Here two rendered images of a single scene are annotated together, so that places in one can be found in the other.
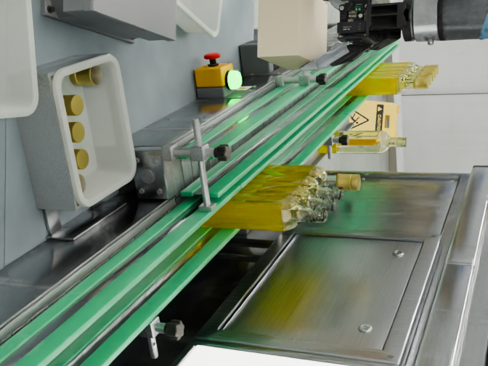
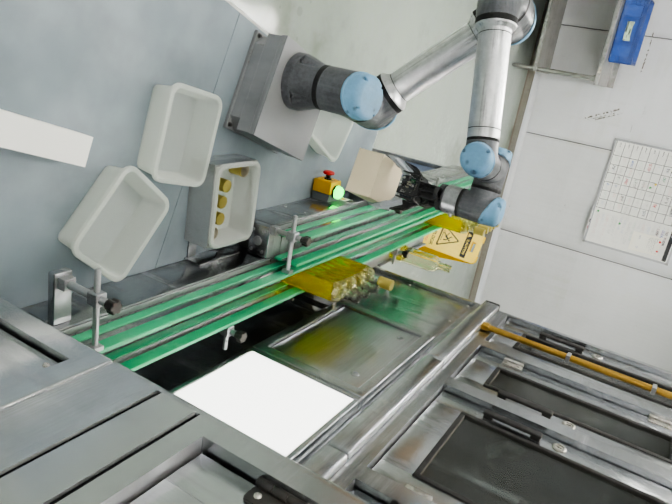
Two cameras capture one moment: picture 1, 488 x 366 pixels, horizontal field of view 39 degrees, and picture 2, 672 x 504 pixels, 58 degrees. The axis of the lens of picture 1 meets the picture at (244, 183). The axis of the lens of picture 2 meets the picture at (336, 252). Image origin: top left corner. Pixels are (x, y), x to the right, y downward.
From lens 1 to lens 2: 48 cm
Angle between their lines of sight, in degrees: 3
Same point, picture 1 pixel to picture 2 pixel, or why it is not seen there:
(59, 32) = (231, 138)
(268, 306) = (304, 343)
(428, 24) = (449, 204)
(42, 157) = (197, 211)
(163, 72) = (291, 175)
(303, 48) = (374, 193)
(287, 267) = (328, 324)
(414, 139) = (499, 266)
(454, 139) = (531, 277)
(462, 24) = (468, 211)
